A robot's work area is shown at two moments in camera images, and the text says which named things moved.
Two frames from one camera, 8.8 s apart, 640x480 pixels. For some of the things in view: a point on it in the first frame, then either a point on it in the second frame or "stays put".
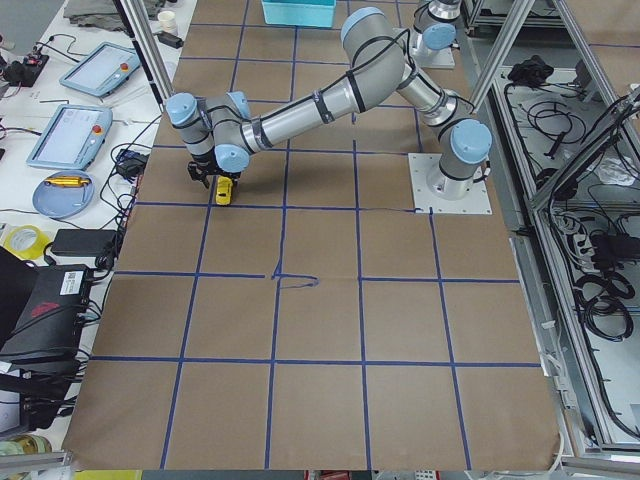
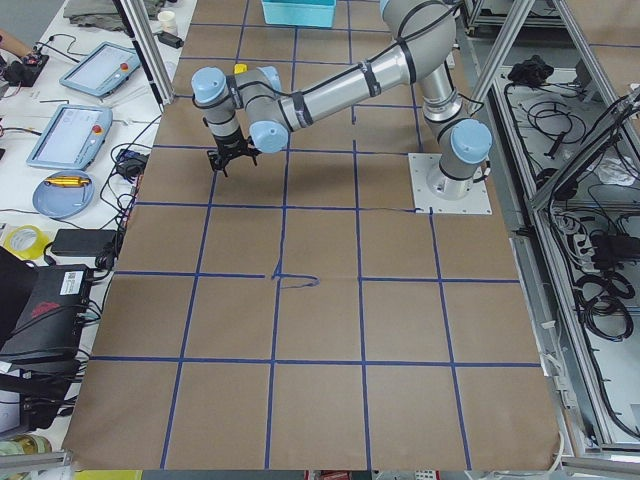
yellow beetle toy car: x=224 y=190 to x=240 y=68
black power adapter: x=89 y=242 stays put
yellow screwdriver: x=66 y=181 stays put
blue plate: x=63 y=201 stays put
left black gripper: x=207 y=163 to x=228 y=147
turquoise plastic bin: x=312 y=13 stays put
